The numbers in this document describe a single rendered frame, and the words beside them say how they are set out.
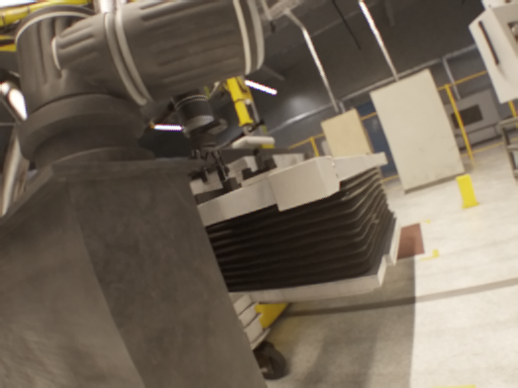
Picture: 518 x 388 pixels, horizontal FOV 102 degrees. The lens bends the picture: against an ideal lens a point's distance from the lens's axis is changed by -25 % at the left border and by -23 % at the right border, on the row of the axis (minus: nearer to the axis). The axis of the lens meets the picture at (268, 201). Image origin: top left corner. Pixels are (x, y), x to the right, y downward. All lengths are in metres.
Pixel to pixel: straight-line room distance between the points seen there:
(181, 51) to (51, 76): 0.22
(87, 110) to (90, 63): 0.09
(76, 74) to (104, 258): 0.31
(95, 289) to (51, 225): 0.12
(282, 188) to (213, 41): 0.36
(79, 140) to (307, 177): 0.46
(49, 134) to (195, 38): 0.28
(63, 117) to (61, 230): 0.17
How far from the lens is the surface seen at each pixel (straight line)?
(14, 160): 1.93
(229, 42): 0.51
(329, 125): 5.83
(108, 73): 0.52
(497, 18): 3.00
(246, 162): 1.18
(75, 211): 0.38
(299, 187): 0.63
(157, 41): 0.50
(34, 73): 0.57
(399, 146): 5.50
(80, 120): 0.48
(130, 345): 0.40
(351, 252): 0.96
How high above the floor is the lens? 0.79
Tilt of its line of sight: 1 degrees down
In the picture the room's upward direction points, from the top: 19 degrees counter-clockwise
